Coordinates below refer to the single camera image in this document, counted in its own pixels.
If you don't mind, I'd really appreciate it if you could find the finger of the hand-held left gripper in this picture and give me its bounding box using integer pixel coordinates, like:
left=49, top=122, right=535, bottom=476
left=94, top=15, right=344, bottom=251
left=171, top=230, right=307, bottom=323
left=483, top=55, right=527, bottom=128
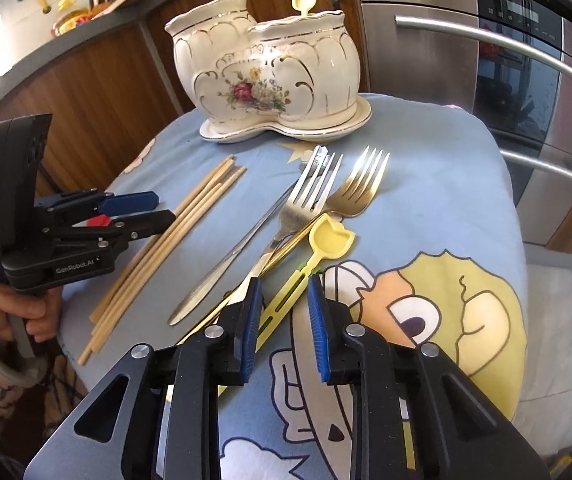
left=66, top=190, right=161, bottom=217
left=101, top=209, right=177, bottom=251

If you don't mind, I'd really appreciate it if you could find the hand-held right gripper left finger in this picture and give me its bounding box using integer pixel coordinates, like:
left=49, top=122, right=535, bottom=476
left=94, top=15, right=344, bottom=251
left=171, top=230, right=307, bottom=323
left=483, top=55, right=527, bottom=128
left=23, top=276, right=267, bottom=480

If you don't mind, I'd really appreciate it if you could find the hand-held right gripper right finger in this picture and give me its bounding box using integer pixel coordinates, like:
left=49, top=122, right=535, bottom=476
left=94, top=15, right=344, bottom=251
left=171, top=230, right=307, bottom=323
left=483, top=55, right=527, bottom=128
left=306, top=274, right=551, bottom=480

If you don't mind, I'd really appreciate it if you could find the metal spoon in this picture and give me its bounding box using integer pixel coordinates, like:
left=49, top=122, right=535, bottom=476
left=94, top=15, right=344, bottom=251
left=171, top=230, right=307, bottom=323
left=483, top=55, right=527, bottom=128
left=167, top=145, right=329, bottom=326

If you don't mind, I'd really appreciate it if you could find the silver fork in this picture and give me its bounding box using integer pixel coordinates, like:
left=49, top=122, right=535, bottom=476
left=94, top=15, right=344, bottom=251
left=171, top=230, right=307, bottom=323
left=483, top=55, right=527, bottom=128
left=226, top=151, right=344, bottom=311

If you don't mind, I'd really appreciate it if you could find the gold fork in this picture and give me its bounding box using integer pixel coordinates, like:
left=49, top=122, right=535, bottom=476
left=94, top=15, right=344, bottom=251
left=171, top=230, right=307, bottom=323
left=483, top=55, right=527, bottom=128
left=178, top=146, right=391, bottom=347

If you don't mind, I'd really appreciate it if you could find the white floral ceramic utensil holder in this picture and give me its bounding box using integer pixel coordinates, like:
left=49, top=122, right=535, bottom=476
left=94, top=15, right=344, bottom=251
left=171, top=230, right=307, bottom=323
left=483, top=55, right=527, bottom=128
left=165, top=0, right=363, bottom=133

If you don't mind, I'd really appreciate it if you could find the person's left hand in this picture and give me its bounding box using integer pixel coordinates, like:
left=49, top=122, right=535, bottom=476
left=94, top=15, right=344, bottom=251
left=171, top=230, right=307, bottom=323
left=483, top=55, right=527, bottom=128
left=0, top=285, right=63, bottom=343

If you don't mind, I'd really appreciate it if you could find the brown wooden cabinet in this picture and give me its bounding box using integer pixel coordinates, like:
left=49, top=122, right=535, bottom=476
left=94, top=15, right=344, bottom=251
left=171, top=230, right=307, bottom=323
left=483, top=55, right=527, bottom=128
left=0, top=0, right=367, bottom=281

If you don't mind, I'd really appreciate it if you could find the blue cartoon printed blanket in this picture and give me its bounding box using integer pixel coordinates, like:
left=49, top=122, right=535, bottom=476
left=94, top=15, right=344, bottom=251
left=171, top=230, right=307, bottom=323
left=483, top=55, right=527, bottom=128
left=58, top=92, right=529, bottom=480

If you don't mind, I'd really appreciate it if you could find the grey kitchen countertop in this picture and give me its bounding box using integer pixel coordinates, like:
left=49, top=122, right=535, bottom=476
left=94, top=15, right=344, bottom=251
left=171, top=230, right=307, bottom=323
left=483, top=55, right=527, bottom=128
left=0, top=0, right=354, bottom=111

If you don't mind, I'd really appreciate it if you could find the yellow rimmed bowl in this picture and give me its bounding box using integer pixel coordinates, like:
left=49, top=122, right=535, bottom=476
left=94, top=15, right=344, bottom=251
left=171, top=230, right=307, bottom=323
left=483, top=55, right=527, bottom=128
left=51, top=9, right=93, bottom=37

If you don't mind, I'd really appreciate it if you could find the stainless steel oven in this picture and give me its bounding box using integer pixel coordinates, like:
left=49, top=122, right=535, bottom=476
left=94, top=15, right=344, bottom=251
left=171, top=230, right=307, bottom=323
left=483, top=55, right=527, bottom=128
left=352, top=0, right=572, bottom=248

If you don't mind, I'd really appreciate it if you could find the steel oven drawer handle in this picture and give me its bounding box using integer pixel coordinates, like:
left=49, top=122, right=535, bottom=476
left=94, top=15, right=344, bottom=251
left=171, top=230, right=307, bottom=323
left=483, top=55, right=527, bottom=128
left=497, top=148, right=572, bottom=184

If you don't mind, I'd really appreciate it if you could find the curved steel oven handle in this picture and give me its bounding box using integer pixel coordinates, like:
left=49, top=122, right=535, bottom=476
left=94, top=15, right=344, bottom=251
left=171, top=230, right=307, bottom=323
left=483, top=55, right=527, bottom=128
left=395, top=14, right=572, bottom=123

